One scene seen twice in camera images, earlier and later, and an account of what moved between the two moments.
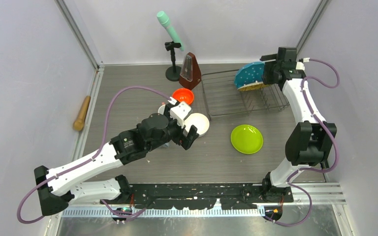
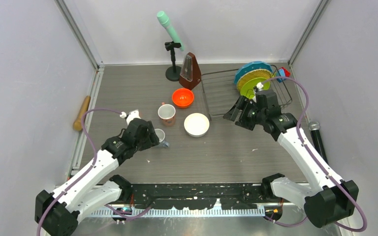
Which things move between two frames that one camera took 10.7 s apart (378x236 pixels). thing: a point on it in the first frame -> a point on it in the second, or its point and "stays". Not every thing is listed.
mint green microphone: x=164 y=17 stays
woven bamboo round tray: x=254 y=86 -> x=250 y=74
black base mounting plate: x=197 y=196 stays
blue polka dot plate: x=252 y=73 stays
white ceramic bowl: x=200 y=121 stays
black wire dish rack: x=223 y=100 stays
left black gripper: x=185 y=142 -> x=151 y=138
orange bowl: x=183 y=95 stays
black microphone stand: x=173 y=73 stays
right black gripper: x=268 y=78 -> x=243 y=104
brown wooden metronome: x=190 y=74 stays
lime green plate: x=246 y=139 -> x=246 y=90
